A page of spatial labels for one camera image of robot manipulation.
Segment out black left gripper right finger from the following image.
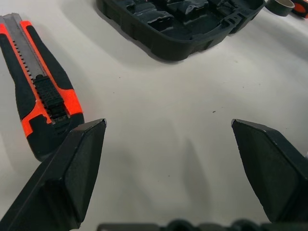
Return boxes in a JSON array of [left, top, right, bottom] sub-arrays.
[[231, 118, 308, 223]]

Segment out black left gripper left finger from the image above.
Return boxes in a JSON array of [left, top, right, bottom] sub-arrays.
[[0, 118, 107, 231]]

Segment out orange black utility knife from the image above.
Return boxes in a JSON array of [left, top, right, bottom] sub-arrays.
[[0, 13, 85, 162]]

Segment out black tape roll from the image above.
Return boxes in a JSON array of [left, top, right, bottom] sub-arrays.
[[264, 0, 295, 17]]

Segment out orange black tool handle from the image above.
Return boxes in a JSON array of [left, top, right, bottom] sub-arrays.
[[292, 0, 308, 19]]

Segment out black plastic tool case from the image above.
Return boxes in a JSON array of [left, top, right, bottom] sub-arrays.
[[95, 0, 267, 62]]

